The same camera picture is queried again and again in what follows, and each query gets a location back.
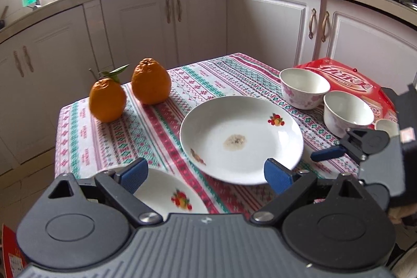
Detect white bowl pink base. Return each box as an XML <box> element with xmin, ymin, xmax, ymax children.
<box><xmin>324</xmin><ymin>91</ymin><xmax>374</xmax><ymax>138</ymax></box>

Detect orange with leaf stem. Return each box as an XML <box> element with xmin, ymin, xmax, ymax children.
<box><xmin>89</xmin><ymin>64</ymin><xmax>129</xmax><ymax>123</ymax></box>

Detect white stained fruit-print plate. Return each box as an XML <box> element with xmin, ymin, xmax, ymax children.
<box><xmin>180</xmin><ymin>96</ymin><xmax>304</xmax><ymax>186</ymax></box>

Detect white kitchen cabinets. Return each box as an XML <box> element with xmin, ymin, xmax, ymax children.
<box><xmin>1</xmin><ymin>0</ymin><xmax>416</xmax><ymax>172</ymax></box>

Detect bumpy orange without leaf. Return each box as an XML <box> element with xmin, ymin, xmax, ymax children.
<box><xmin>131</xmin><ymin>58</ymin><xmax>172</xmax><ymax>105</ymax></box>

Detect small white cup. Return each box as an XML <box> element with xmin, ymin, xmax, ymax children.
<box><xmin>375</xmin><ymin>119</ymin><xmax>399</xmax><ymax>138</ymax></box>

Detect patterned red green tablecloth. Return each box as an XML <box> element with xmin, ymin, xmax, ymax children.
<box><xmin>54</xmin><ymin>52</ymin><xmax>397</xmax><ymax>220</ymax></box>

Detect white bowl pink flowers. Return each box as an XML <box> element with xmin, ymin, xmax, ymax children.
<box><xmin>279</xmin><ymin>68</ymin><xmax>331</xmax><ymax>110</ymax></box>

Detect red drink carton box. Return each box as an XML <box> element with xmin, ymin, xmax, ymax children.
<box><xmin>297</xmin><ymin>58</ymin><xmax>398</xmax><ymax>123</ymax></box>

